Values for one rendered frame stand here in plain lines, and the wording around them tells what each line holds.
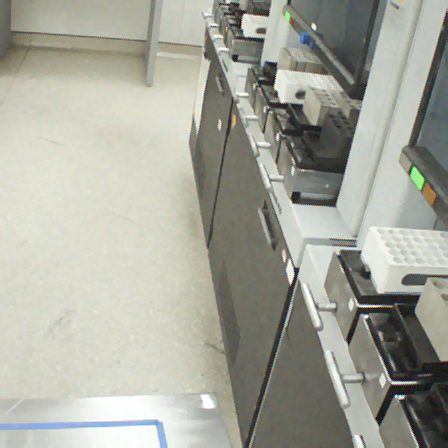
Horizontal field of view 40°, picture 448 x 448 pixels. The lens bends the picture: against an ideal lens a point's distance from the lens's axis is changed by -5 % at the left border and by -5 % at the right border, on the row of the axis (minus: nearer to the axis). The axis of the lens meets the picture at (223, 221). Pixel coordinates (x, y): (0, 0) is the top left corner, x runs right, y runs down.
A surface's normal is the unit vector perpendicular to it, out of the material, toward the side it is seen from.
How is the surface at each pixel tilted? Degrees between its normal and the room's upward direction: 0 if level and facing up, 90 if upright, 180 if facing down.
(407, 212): 90
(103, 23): 90
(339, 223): 0
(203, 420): 0
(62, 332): 0
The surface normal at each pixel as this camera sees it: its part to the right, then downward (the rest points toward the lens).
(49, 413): 0.15, -0.84
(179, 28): 0.12, 0.54
